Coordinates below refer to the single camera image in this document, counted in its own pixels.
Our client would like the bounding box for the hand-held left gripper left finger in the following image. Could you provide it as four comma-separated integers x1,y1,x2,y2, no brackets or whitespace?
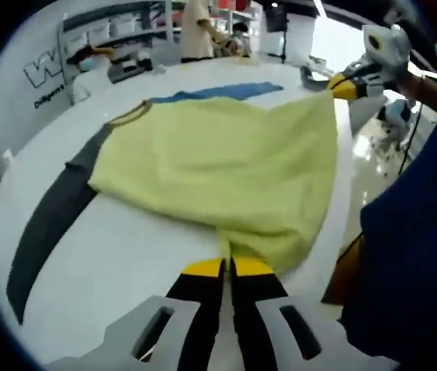
46,257,227,371

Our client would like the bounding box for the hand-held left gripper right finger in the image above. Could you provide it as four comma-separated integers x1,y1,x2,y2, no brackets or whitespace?
228,257,399,371

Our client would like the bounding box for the yellow grey blue garment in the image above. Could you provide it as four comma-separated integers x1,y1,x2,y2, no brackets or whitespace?
5,80,340,326

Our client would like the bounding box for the person's right hand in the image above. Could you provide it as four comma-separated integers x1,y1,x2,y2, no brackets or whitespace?
395,67,437,115

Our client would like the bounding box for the grey curved object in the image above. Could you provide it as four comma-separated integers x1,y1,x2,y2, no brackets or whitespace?
299,63,337,89

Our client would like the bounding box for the person's blue clothing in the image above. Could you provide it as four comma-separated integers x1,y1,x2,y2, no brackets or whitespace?
336,87,437,371

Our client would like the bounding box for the grey metal shelf rack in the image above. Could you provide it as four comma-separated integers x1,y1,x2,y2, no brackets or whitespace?
56,0,185,80

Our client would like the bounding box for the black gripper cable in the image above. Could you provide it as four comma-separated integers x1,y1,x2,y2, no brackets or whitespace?
396,75,426,177

